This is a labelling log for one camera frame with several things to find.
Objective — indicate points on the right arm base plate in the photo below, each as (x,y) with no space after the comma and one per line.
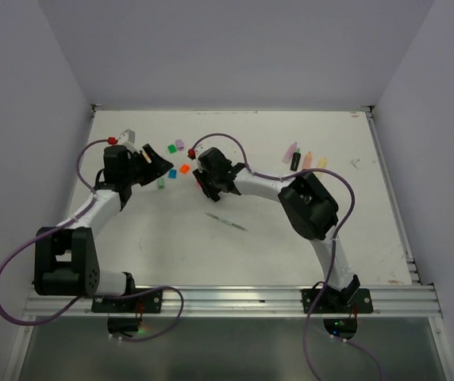
(347,304)

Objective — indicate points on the thin grey pen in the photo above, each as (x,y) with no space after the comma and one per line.
(226,222)

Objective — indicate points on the pastel peach highlighter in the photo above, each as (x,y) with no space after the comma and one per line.
(307,161)

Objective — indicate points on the blue highlighter cap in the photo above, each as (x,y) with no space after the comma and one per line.
(173,173)

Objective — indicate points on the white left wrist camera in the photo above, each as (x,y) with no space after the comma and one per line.
(127,139)

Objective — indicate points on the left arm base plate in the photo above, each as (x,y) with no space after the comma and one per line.
(131,301)

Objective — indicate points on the pastel yellow highlighter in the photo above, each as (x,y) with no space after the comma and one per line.
(322,164)

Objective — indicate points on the green cap black highlighter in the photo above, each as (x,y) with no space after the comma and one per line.
(295,160)

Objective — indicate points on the pastel purple cap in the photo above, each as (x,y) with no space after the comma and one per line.
(179,144)

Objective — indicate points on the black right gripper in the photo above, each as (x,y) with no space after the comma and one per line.
(201,178)

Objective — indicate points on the orange highlighter cap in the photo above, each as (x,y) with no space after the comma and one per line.
(185,168)

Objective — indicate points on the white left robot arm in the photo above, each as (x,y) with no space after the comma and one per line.
(66,259)

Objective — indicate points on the pastel green cap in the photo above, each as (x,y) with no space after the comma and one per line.
(160,184)

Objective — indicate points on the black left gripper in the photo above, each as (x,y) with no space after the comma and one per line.
(155,168)

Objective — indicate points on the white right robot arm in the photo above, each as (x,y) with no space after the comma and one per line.
(309,207)

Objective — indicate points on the aluminium front rail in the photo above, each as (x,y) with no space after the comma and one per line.
(414,301)

